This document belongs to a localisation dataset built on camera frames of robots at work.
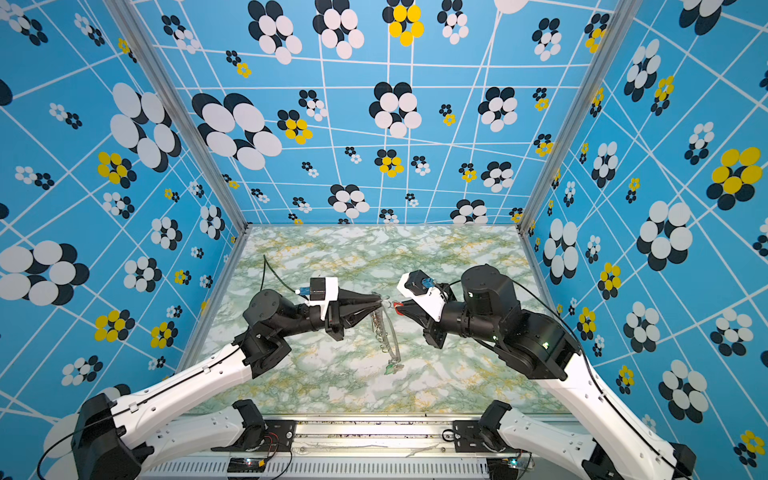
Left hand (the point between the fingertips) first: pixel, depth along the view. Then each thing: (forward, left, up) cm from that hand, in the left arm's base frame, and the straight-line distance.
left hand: (378, 302), depth 56 cm
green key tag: (-6, -2, -20) cm, 21 cm away
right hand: (+1, -5, -2) cm, 6 cm away
